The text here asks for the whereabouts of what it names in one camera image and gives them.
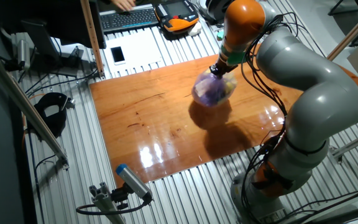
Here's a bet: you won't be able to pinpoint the small silver cylinder camera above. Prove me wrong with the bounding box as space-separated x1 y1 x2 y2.
16 39 32 71

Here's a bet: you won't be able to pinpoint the black round spool device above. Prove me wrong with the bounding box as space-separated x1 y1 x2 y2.
204 0 229 25

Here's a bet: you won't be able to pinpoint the long aluminium frame strut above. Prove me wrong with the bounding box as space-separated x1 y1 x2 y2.
0 43 70 170

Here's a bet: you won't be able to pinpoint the person's bare hand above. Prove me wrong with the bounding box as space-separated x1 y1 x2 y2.
110 0 136 12

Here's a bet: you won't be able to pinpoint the black curved clamp object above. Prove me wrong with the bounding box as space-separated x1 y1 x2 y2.
26 91 76 139

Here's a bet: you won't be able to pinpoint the small white lump object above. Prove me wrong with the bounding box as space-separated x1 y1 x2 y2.
187 22 203 37

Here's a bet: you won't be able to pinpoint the white printed paper sheets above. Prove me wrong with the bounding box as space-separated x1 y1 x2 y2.
103 28 165 77

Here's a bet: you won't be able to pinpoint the wooden upright post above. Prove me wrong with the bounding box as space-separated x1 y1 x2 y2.
79 0 106 79

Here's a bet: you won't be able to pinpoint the orange and black teach pendant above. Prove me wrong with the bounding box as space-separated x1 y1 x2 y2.
154 0 200 33

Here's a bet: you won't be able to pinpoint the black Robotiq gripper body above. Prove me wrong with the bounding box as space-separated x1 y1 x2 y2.
211 60 239 77

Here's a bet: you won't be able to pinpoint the black table cables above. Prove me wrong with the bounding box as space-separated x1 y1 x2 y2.
24 67 99 98

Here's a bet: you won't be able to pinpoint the aluminium camera mount profile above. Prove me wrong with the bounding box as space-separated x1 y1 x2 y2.
88 182 130 224

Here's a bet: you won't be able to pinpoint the black monitor stand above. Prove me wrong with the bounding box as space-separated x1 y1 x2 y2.
20 19 85 78

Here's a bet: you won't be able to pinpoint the purple plastic bag of items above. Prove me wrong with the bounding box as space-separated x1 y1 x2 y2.
191 70 238 108

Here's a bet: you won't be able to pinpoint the wooden diagonal beam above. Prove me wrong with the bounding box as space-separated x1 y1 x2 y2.
327 2 358 62

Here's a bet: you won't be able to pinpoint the glossy wooden board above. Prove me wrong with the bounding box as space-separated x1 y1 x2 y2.
89 46 304 188

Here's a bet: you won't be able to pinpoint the white smartphone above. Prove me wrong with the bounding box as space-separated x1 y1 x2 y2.
110 45 127 66

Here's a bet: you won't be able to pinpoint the grey camera with blue cap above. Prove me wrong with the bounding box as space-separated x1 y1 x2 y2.
115 163 154 203

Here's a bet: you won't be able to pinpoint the short aluminium frame strut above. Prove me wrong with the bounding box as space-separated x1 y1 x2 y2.
329 126 358 165

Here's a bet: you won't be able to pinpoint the black computer keyboard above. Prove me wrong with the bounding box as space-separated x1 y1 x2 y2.
99 4 160 34

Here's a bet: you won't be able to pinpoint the black computer monitor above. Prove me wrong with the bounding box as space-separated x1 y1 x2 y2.
0 0 107 50

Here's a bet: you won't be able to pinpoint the black flat bar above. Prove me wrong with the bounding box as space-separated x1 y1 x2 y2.
300 204 358 224

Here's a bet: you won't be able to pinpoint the black camera cable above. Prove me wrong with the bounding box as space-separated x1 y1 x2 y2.
75 194 152 217

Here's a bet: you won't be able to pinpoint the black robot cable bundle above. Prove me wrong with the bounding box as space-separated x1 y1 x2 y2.
239 12 295 224

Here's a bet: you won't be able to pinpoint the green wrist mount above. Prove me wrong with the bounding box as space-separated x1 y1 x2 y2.
215 29 247 67

